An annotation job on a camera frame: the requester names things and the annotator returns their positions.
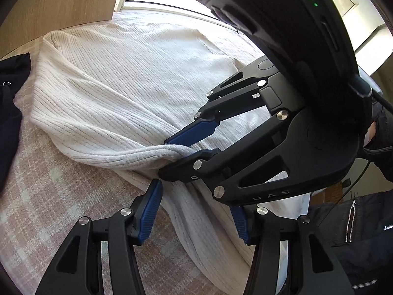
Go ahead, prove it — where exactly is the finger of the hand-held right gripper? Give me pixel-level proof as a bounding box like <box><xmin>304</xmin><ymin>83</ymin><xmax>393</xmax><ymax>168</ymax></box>
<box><xmin>159</xmin><ymin>107</ymin><xmax>304</xmax><ymax>203</ymax></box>
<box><xmin>166</xmin><ymin>71</ymin><xmax>281</xmax><ymax>146</ymax></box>

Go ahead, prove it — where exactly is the person's right hand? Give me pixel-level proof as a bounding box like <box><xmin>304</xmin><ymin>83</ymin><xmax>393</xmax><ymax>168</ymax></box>
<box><xmin>364</xmin><ymin>120</ymin><xmax>379</xmax><ymax>147</ymax></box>

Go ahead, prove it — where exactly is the cream ribbed knit cardigan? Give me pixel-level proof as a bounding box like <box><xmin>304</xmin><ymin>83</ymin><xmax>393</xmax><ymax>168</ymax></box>
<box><xmin>30</xmin><ymin>20</ymin><xmax>310</xmax><ymax>295</ymax></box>

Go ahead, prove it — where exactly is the light wooden board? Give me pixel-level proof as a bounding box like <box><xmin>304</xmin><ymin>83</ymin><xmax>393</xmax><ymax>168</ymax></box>
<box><xmin>0</xmin><ymin>0</ymin><xmax>134</xmax><ymax>59</ymax></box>

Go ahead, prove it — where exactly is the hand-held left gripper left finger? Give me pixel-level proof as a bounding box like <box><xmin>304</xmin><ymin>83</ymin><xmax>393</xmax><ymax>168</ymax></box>
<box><xmin>35</xmin><ymin>179</ymin><xmax>163</xmax><ymax>295</ymax></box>

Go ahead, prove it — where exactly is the black garment with yellow print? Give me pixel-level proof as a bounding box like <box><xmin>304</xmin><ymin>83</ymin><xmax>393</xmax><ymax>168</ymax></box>
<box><xmin>0</xmin><ymin>53</ymin><xmax>32</xmax><ymax>191</ymax></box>

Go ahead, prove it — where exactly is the pink plaid blanket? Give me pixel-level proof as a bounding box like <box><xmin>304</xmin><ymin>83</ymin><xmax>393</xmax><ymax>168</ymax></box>
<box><xmin>0</xmin><ymin>9</ymin><xmax>267</xmax><ymax>295</ymax></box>

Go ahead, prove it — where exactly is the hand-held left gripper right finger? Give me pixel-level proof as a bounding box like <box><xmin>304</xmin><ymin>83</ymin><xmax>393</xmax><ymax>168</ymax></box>
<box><xmin>230</xmin><ymin>207</ymin><xmax>353</xmax><ymax>295</ymax></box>

